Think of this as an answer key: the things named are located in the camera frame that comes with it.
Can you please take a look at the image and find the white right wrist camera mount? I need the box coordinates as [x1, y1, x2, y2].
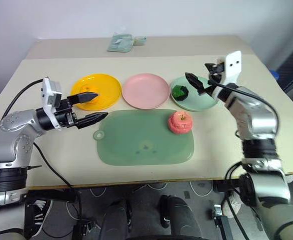
[210, 50, 243, 101]

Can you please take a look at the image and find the dark grey rounded shape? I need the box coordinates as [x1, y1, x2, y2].
[161, 194, 202, 240]
[98, 197, 135, 240]

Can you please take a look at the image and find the orange toy fruit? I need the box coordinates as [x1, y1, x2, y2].
[80, 84, 100, 105]

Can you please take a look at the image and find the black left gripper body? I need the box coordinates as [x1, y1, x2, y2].
[54, 97, 78, 129]

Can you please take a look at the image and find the light green plate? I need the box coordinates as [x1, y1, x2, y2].
[170, 76, 220, 112]

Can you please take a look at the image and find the black metal stand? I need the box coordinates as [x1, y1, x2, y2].
[212, 204, 234, 240]

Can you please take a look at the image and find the pink plate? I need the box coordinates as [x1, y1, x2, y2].
[121, 73, 171, 110]

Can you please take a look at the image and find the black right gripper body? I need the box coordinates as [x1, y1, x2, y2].
[204, 63, 225, 96]

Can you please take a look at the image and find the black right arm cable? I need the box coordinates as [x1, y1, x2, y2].
[207, 78, 280, 137]

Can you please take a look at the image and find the green cutting mat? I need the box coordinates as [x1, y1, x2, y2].
[93, 109, 195, 166]

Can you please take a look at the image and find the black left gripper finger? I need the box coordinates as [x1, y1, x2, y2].
[66, 91, 100, 106]
[75, 112, 109, 130]

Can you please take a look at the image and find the yellow plate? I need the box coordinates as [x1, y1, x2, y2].
[70, 73, 123, 111]

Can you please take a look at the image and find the pink toy apple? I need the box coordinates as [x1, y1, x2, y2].
[167, 110, 194, 135]

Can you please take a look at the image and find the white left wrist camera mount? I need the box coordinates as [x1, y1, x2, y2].
[40, 77, 63, 132]

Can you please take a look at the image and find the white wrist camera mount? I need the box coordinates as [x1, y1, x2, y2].
[210, 50, 243, 101]
[40, 77, 63, 132]

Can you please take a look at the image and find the dark green toy vegetable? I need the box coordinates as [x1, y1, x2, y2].
[171, 84, 189, 101]

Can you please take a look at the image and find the white shoe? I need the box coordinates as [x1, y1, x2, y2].
[222, 192, 242, 218]

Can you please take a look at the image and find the small pale green packet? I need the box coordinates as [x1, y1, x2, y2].
[132, 36, 147, 47]

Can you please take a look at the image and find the black and white sneaker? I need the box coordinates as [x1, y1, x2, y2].
[32, 199, 54, 237]

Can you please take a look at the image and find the green plastic packet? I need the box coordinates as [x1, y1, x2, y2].
[106, 32, 134, 53]

